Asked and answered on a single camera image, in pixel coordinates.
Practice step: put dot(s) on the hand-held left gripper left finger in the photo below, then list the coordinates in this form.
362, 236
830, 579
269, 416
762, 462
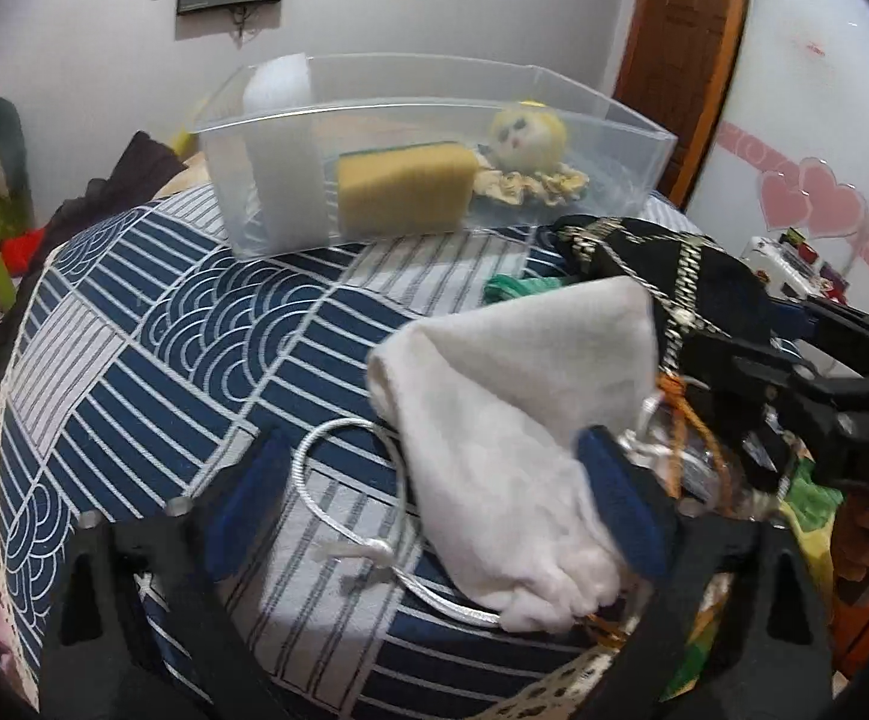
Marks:
245, 499

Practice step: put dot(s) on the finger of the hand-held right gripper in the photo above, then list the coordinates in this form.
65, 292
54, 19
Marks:
746, 375
794, 321

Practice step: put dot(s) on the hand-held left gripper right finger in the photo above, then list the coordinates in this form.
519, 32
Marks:
622, 502

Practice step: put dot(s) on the black embroidered cloth pouch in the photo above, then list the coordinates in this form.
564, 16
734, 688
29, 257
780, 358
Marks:
674, 270

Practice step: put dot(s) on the clear plastic container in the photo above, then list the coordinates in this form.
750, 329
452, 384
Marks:
404, 165

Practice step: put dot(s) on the person's right hand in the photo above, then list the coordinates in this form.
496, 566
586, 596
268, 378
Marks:
863, 540

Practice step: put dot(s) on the white red toy vehicle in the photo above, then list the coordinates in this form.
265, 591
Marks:
794, 266

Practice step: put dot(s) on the green yellow printed cloth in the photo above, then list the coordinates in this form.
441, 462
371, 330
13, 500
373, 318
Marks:
813, 499

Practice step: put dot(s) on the blue white patterned blanket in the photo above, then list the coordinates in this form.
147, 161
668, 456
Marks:
179, 345

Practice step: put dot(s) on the spotted beige cloth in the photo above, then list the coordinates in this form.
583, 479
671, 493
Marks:
547, 690

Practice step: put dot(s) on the green yarn bundle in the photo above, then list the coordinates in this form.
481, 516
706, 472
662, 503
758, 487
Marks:
526, 289

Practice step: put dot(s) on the yellow-headed cloth doll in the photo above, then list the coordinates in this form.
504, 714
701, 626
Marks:
524, 146

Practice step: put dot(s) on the red cloth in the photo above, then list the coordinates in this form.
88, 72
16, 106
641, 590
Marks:
23, 251

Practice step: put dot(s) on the dark clothing heap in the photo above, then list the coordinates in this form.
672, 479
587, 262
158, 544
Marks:
123, 180

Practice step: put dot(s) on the white foam block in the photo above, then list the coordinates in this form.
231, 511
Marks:
281, 157

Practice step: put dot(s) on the yellow green sponge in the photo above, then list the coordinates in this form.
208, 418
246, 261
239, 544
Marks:
404, 187

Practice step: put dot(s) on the pink heart wall sticker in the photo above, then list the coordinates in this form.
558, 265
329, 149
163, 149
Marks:
813, 195

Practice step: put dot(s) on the wooden door frame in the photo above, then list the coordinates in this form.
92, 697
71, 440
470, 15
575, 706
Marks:
686, 52

